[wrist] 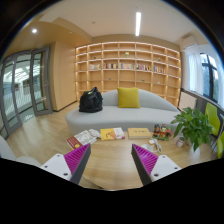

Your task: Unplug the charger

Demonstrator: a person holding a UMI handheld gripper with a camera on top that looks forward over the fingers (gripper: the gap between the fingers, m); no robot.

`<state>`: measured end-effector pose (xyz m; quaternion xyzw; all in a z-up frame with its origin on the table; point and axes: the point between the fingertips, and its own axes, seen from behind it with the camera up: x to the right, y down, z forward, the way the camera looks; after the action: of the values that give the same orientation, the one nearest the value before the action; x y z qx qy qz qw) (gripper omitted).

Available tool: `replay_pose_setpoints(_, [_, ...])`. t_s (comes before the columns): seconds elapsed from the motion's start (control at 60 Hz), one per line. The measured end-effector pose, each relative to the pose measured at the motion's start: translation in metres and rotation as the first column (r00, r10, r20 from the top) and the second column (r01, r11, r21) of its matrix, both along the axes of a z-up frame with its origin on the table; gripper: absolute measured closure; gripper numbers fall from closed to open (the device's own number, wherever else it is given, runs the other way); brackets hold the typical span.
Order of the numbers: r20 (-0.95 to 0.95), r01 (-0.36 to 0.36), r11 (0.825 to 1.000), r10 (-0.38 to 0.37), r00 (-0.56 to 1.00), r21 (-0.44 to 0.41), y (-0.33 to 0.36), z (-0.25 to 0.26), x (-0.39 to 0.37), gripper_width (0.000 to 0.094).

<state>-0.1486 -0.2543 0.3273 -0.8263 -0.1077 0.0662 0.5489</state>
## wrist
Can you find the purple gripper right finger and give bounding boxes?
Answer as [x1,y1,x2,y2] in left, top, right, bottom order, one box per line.
[131,144,180,185]

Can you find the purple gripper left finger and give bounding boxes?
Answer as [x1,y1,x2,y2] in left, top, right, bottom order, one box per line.
[41,144,91,184]

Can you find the white charger with cable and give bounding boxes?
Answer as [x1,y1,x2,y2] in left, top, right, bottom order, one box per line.
[142,139,162,153]

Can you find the red magazine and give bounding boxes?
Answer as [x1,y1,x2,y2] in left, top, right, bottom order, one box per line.
[66,136,82,150]

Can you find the white open magazine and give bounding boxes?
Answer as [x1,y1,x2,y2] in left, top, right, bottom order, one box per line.
[75,130,97,145]

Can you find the colourful toy figurines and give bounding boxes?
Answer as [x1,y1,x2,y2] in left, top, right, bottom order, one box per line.
[152,124,173,141]

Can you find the small white cup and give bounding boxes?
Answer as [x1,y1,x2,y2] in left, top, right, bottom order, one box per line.
[176,136,185,147]

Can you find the tan wooden box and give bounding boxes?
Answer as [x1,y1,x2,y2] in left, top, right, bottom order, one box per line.
[128,128,151,139]

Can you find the yellow orange book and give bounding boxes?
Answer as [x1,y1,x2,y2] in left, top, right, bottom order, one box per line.
[100,127,125,140]

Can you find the grey curved sofa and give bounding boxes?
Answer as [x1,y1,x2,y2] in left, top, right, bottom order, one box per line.
[65,89,180,135]

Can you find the green potted plant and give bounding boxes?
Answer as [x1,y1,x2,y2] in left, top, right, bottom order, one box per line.
[170,106,214,153]

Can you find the black backpack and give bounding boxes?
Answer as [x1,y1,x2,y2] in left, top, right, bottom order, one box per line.
[79,87,103,113]

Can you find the yellow cushion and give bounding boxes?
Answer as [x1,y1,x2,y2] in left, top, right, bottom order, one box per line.
[117,87,140,108]

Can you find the white radiator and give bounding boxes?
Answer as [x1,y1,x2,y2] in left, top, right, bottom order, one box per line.
[179,92,197,110]

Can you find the lime green chair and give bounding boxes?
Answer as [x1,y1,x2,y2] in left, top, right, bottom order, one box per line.
[204,102,224,160]

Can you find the grey framed glass door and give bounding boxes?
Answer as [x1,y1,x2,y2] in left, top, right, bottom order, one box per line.
[0,47,53,138]

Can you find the white curtain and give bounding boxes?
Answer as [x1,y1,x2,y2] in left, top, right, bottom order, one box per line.
[188,51,204,95]

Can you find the dark framed window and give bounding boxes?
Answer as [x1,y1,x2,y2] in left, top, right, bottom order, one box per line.
[200,53,219,102]

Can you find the long ceiling light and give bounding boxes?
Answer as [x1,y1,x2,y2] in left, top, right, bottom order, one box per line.
[135,12,141,36]

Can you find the wooden bookshelf wall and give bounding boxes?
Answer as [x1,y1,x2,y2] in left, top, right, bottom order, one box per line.
[75,42,181,107]

